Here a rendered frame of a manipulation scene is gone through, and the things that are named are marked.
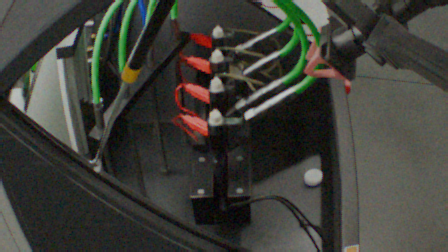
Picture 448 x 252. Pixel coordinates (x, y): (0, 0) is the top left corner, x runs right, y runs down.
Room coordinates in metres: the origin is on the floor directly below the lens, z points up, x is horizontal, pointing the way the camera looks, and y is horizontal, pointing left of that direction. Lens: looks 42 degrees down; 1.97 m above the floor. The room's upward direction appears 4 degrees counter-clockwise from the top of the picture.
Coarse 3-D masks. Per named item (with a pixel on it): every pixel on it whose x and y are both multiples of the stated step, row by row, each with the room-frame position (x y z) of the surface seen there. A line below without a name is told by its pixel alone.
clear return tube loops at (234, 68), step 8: (248, 32) 1.24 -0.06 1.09; (256, 32) 1.24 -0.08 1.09; (216, 48) 1.16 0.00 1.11; (224, 48) 1.17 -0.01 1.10; (232, 48) 1.18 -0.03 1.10; (264, 56) 1.17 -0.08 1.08; (232, 64) 1.25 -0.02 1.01; (240, 64) 1.24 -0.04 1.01; (248, 64) 1.23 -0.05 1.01; (232, 72) 1.24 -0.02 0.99; (264, 72) 1.22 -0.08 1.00; (280, 72) 1.17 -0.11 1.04; (248, 80) 1.09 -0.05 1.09
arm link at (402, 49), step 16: (384, 16) 0.87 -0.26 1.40; (384, 32) 0.82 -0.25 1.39; (400, 32) 0.78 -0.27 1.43; (384, 48) 0.79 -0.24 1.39; (400, 48) 0.74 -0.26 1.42; (416, 48) 0.70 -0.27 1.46; (432, 48) 0.67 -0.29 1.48; (400, 64) 0.77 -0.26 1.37; (416, 64) 0.68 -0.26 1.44; (432, 64) 0.64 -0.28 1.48; (432, 80) 0.65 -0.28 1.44
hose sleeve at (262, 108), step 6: (288, 90) 0.97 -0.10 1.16; (276, 96) 0.97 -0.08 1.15; (282, 96) 0.97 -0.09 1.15; (288, 96) 0.96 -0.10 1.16; (294, 96) 0.96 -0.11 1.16; (264, 102) 0.98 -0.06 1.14; (270, 102) 0.97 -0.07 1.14; (276, 102) 0.96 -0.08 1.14; (282, 102) 0.96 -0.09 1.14; (258, 108) 0.97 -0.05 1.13; (264, 108) 0.97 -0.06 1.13; (270, 108) 0.96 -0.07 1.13; (276, 108) 0.97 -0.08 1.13; (258, 114) 0.97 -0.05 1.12; (264, 114) 0.97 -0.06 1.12
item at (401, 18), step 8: (376, 0) 1.05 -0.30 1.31; (384, 0) 1.07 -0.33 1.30; (392, 0) 1.06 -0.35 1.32; (400, 0) 1.04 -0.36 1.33; (384, 8) 1.04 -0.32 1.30; (392, 8) 1.04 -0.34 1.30; (400, 8) 1.03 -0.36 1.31; (392, 16) 1.04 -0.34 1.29; (400, 16) 1.03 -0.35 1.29; (408, 16) 1.02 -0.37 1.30; (416, 16) 1.03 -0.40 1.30
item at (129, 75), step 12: (168, 0) 0.65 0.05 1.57; (156, 12) 0.65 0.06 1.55; (168, 12) 0.65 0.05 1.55; (156, 24) 0.65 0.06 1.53; (144, 36) 0.65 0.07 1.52; (156, 36) 0.66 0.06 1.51; (144, 48) 0.65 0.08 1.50; (132, 60) 0.66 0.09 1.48; (144, 60) 0.66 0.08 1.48; (132, 72) 0.65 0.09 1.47; (120, 96) 0.66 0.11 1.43; (108, 120) 0.67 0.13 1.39; (108, 132) 0.67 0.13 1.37; (96, 156) 0.68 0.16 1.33; (96, 168) 0.67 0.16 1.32
